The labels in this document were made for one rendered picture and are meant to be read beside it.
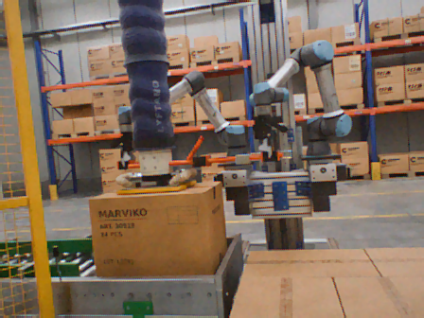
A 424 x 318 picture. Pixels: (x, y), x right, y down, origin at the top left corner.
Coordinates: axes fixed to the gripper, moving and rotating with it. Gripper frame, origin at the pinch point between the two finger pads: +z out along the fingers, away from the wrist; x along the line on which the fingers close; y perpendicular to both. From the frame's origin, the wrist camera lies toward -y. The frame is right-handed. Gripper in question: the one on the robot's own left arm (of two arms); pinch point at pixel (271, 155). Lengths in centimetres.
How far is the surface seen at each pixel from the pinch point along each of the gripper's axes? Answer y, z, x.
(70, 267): 100, 47, 24
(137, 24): 59, -69, 11
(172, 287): 45, 53, 34
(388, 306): -39, 54, 45
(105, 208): 81, 19, 20
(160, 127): 53, -19, 8
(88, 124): 515, -88, -692
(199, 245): 35, 39, 20
